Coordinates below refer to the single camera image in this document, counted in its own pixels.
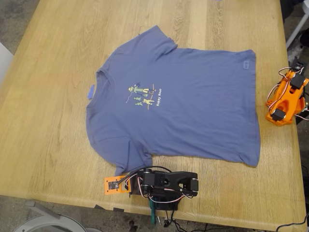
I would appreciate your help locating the white plastic chair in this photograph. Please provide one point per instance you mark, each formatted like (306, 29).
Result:
(48, 221)

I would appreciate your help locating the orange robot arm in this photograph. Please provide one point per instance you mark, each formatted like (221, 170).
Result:
(287, 101)

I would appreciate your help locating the blue printed T-shirt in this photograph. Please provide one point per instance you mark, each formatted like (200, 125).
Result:
(181, 108)

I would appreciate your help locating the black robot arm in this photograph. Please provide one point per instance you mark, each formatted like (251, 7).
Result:
(178, 181)

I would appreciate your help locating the small blue tape piece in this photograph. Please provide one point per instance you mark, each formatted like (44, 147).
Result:
(90, 93)

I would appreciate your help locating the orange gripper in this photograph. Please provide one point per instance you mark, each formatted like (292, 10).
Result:
(291, 75)

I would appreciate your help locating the green table clamp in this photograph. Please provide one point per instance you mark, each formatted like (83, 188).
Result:
(152, 215)

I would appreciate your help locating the black table clamp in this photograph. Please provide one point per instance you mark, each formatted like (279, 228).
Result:
(301, 119)

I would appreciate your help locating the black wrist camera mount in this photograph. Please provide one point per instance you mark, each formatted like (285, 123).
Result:
(298, 64)

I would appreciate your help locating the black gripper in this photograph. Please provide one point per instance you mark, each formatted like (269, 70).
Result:
(134, 189)

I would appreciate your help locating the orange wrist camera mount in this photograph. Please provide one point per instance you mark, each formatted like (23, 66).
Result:
(112, 185)

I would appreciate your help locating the white flat panel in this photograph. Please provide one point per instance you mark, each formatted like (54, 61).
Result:
(4, 62)

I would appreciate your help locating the white metal leg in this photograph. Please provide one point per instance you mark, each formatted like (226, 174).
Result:
(298, 27)

